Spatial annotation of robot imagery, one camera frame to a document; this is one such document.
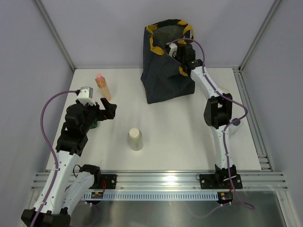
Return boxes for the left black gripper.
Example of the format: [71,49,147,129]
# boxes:
[80,98,116,133]

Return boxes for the green bottle red cap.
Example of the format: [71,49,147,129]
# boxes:
[91,121,98,129]

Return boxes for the pink cap orange bottle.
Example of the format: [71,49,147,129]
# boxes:
[95,73,111,101]

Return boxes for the clear bottle beige cap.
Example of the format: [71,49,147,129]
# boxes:
[127,128,143,151]

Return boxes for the clear bottle black cap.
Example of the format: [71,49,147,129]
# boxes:
[229,118,243,136]

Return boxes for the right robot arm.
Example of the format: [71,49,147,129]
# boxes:
[169,44,243,190]

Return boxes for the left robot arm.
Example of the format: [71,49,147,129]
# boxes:
[21,98,117,227]

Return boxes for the dark denim canvas bag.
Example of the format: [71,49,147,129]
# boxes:
[141,19,195,104]

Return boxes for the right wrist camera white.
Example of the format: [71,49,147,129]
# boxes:
[165,43,178,58]

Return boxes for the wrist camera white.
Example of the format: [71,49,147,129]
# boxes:
[76,87,97,106]
[165,43,178,58]

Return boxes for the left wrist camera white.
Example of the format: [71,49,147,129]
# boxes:
[76,87,97,106]

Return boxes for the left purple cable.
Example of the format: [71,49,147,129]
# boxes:
[28,90,99,227]

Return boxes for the purple cable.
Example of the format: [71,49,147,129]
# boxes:
[28,90,99,227]
[165,38,256,218]

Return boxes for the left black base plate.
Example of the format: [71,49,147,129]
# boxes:
[90,174,117,190]

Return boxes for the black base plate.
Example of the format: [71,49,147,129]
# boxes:
[199,174,243,190]
[90,174,117,190]

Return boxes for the white slotted cable duct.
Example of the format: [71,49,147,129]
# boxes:
[81,192,218,201]

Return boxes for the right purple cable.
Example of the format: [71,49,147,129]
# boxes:
[165,38,256,218]

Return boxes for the right aluminium frame post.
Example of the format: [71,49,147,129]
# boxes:
[238,0,283,72]

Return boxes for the aluminium frame post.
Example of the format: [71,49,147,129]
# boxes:
[33,0,76,72]
[238,0,283,72]

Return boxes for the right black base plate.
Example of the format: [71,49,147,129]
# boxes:
[199,174,243,190]

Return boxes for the left aluminium frame post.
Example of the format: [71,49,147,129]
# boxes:
[33,0,76,72]

